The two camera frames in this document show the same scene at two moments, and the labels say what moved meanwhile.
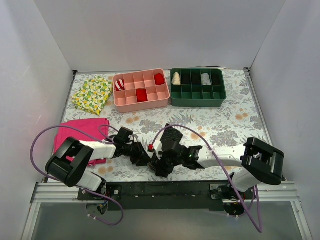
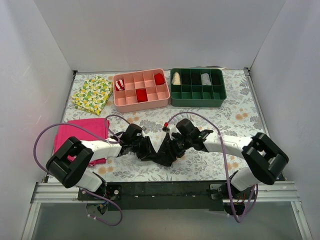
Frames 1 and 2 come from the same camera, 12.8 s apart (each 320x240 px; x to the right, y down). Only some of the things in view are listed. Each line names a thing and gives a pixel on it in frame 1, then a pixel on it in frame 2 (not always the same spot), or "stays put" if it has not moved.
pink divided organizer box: (158, 96) stays put
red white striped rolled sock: (120, 85) stays put
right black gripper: (162, 165) to (172, 147)
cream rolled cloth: (176, 79) stays put
